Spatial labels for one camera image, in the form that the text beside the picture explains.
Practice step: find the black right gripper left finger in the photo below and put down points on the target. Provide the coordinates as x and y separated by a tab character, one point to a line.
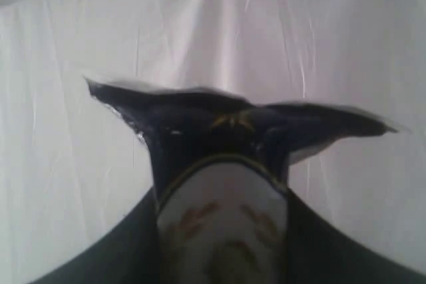
129	253

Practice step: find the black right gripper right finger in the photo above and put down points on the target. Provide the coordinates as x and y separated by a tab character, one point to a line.
317	252

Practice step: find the spaghetti packet dark blue top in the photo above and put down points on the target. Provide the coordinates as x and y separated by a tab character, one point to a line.
220	174

